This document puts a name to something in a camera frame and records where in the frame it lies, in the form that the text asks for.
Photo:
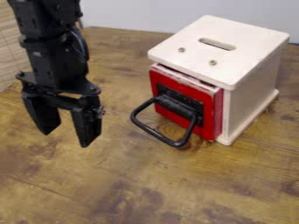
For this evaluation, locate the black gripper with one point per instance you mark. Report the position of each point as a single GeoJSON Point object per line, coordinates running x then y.
{"type": "Point", "coordinates": [58, 85]}

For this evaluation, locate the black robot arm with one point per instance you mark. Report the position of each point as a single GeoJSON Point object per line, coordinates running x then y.
{"type": "Point", "coordinates": [47, 18]}

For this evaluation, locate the red drawer front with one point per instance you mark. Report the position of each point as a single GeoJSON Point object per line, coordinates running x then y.
{"type": "Point", "coordinates": [199, 95]}

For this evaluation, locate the white wooden drawer box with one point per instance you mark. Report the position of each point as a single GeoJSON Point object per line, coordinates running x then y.
{"type": "Point", "coordinates": [235, 56]}

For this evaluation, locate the black metal drawer handle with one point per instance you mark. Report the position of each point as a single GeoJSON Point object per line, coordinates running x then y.
{"type": "Point", "coordinates": [181, 109]}

